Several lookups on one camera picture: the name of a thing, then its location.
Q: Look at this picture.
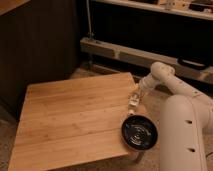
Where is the wooden beam rail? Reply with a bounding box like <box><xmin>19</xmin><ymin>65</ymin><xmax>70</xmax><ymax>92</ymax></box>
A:
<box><xmin>80</xmin><ymin>37</ymin><xmax>213</xmax><ymax>84</ymax></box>

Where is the metal table leg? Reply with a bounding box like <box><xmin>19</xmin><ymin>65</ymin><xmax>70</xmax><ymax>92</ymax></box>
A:
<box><xmin>135</xmin><ymin>151</ymin><xmax>145</xmax><ymax>164</ymax></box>

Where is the metal vertical pole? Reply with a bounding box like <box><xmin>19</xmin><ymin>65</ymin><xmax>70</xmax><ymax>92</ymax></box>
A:
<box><xmin>86</xmin><ymin>0</ymin><xmax>94</xmax><ymax>40</ymax></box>

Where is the wooden table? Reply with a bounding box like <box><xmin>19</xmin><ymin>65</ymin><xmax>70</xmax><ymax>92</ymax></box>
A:
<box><xmin>8</xmin><ymin>73</ymin><xmax>136</xmax><ymax>171</ymax></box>

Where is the black ceramic bowl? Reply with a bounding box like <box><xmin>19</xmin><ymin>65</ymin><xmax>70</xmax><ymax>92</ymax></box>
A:
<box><xmin>121</xmin><ymin>115</ymin><xmax>158</xmax><ymax>151</ymax></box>

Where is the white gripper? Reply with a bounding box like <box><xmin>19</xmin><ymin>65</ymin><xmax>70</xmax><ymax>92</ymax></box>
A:
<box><xmin>133</xmin><ymin>76</ymin><xmax>155</xmax><ymax>102</ymax></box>

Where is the black handle object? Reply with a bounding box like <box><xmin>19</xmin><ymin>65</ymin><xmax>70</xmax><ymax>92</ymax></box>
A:
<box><xmin>177</xmin><ymin>58</ymin><xmax>210</xmax><ymax>70</ymax></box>

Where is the wooden shelf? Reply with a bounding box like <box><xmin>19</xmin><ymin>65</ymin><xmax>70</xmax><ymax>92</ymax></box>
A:
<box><xmin>94</xmin><ymin>0</ymin><xmax>213</xmax><ymax>21</ymax></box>

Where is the small clear bottle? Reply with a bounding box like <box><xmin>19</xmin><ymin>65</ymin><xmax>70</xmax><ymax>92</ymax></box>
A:
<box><xmin>128</xmin><ymin>89</ymin><xmax>141</xmax><ymax>115</ymax></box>

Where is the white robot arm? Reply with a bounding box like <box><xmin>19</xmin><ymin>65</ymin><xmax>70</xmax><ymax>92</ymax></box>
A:
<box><xmin>138</xmin><ymin>62</ymin><xmax>213</xmax><ymax>171</ymax></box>

